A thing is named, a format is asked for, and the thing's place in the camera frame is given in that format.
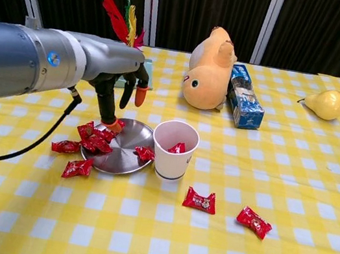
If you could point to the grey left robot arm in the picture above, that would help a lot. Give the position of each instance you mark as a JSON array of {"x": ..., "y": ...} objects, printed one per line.
[{"x": 11, "y": 56}]

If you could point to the yellow pear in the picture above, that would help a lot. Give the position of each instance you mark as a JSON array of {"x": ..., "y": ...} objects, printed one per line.
[{"x": 325, "y": 105}]

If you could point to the blue cookie box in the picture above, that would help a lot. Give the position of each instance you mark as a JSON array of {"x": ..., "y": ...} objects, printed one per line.
[{"x": 245, "y": 110}]

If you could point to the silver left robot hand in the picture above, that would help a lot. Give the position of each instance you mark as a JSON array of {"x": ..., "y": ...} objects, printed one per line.
[{"x": 113, "y": 57}]

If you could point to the white paper cup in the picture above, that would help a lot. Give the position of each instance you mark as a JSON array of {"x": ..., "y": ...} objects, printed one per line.
[{"x": 171, "y": 166}]

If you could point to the round steel plate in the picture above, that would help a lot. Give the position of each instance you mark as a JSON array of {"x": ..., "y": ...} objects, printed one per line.
[{"x": 121, "y": 158}]

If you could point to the teal plastic dustpan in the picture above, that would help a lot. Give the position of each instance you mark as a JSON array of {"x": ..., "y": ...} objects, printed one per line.
[{"x": 120, "y": 83}]

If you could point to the yellow plush toy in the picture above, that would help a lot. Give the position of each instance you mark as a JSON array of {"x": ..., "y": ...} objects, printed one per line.
[{"x": 206, "y": 87}]

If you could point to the black pleated curtain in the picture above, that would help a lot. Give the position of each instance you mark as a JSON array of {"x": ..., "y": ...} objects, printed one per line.
[{"x": 211, "y": 2}]

